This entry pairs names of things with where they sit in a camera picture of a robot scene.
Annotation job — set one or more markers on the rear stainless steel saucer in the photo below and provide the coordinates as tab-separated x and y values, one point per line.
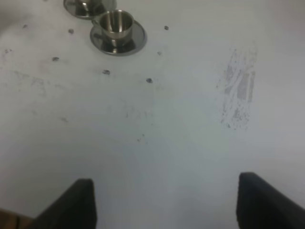
88	9

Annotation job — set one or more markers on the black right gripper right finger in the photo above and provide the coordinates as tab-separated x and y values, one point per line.
261	206

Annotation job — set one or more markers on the front stainless steel saucer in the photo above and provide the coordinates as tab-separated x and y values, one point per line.
134	42

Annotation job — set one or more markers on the stainless steel saucer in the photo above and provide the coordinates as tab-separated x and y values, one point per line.
88	9
134	42

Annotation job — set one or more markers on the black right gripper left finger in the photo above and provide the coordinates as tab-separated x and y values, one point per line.
74	209

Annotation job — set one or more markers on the front stainless steel teacup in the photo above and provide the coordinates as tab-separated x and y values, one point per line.
115	24

